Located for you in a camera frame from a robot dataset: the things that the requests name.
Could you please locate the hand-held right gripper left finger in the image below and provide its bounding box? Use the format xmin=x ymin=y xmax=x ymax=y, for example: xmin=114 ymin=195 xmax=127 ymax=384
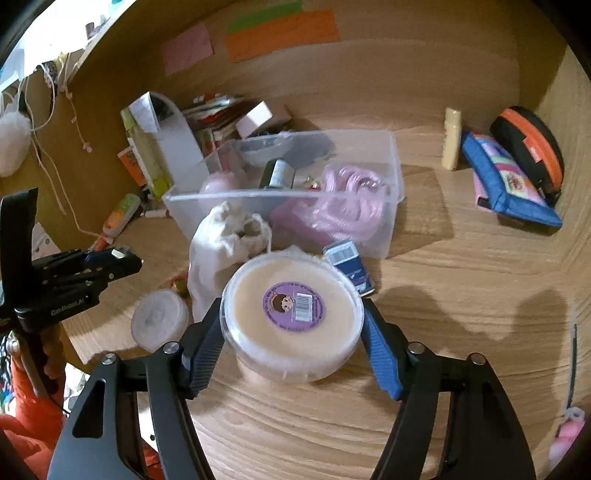
xmin=46 ymin=298 xmax=227 ymax=480

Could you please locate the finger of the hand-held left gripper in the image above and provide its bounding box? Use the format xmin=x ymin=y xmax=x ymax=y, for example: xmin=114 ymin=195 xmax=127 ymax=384
xmin=31 ymin=248 xmax=136 ymax=274
xmin=43 ymin=258 xmax=143 ymax=297

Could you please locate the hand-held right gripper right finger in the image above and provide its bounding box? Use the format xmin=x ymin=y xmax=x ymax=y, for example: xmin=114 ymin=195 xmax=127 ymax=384
xmin=361 ymin=299 xmax=536 ymax=480

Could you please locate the small round clear lidded cup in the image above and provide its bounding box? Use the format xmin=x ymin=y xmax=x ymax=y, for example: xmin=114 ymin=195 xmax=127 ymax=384
xmin=130 ymin=290 xmax=190 ymax=352

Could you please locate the round clear tub purple sticker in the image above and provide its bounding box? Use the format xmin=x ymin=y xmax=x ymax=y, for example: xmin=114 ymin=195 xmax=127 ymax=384
xmin=221 ymin=251 xmax=365 ymax=384

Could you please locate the small blue barcode box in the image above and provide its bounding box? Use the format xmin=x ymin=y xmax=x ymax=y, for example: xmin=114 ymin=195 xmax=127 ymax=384
xmin=323 ymin=241 xmax=376 ymax=296

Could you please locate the white drawstring pouch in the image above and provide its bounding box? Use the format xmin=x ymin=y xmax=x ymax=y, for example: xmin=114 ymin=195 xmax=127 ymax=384
xmin=188 ymin=202 xmax=273 ymax=319

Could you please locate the clear plastic storage box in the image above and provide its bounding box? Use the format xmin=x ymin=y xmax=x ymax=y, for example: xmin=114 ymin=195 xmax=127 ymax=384
xmin=163 ymin=129 xmax=400 ymax=259

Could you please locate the wooden desktop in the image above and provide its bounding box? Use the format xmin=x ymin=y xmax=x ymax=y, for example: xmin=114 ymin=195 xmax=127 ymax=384
xmin=60 ymin=108 xmax=587 ymax=480

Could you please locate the clear bottle with orange label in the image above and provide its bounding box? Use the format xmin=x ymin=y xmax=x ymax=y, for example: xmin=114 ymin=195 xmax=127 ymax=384
xmin=93 ymin=194 xmax=140 ymax=252

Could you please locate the orange printed box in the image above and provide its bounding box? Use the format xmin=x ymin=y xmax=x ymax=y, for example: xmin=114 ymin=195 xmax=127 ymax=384
xmin=117 ymin=147 xmax=148 ymax=188

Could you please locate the person's orange clothing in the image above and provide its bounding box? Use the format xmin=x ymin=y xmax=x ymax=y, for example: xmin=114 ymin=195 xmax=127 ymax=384
xmin=0 ymin=323 xmax=160 ymax=480

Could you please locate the white fluffy ball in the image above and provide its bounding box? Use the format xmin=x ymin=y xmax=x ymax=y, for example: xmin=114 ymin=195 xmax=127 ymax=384
xmin=0 ymin=111 xmax=35 ymax=177

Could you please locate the curled white paper sheet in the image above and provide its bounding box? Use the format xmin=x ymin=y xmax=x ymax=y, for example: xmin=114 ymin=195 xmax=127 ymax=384
xmin=128 ymin=91 xmax=206 ymax=185

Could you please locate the pink round object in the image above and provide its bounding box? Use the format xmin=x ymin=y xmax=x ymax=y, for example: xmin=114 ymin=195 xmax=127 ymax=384
xmin=199 ymin=171 xmax=247 ymax=195

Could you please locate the pink flat pouch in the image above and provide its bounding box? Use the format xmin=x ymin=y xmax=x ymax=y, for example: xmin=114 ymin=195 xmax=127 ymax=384
xmin=473 ymin=173 xmax=497 ymax=210

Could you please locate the stack of books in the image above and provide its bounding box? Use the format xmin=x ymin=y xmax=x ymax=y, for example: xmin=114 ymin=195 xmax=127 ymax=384
xmin=182 ymin=95 xmax=245 ymax=153

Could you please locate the dark green bottle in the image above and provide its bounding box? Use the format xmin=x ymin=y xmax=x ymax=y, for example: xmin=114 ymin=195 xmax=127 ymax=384
xmin=259 ymin=158 xmax=296 ymax=190

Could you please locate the pink plush charm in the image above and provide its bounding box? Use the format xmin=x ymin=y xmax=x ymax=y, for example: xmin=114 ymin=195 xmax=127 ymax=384
xmin=549 ymin=406 xmax=587 ymax=469

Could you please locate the blue zip pouch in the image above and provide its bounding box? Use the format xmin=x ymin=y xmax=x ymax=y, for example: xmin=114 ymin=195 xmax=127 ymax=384
xmin=462 ymin=131 xmax=563 ymax=228

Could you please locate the small white box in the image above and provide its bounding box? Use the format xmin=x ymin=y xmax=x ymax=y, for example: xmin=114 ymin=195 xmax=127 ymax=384
xmin=236 ymin=100 xmax=273 ymax=138

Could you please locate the cream sunscreen bottle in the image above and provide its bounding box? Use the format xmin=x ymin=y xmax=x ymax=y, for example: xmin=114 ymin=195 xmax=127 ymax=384
xmin=441 ymin=107 xmax=462 ymax=171

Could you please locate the pink paper note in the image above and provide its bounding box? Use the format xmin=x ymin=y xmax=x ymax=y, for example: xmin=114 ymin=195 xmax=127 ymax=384
xmin=161 ymin=24 xmax=215 ymax=77

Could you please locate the black case with orange zip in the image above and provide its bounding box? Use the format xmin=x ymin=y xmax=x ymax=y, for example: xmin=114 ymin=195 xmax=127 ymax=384
xmin=489 ymin=106 xmax=565 ymax=206

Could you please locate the orange paper note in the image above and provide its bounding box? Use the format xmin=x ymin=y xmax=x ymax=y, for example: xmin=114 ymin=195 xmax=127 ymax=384
xmin=225 ymin=8 xmax=340 ymax=63

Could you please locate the green paper note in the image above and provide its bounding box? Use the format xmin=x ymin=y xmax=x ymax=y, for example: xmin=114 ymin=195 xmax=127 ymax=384
xmin=227 ymin=0 xmax=305 ymax=34

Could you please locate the white beaded cord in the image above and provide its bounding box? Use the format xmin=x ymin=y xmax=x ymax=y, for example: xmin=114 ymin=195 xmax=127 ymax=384
xmin=21 ymin=55 xmax=100 ymax=237

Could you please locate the pink coiled cord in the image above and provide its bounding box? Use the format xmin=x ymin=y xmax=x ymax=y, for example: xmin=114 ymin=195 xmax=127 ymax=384
xmin=311 ymin=164 xmax=386 ymax=241

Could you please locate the thin black cable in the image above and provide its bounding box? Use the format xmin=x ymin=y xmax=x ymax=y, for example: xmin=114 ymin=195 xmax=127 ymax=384
xmin=566 ymin=323 xmax=578 ymax=411

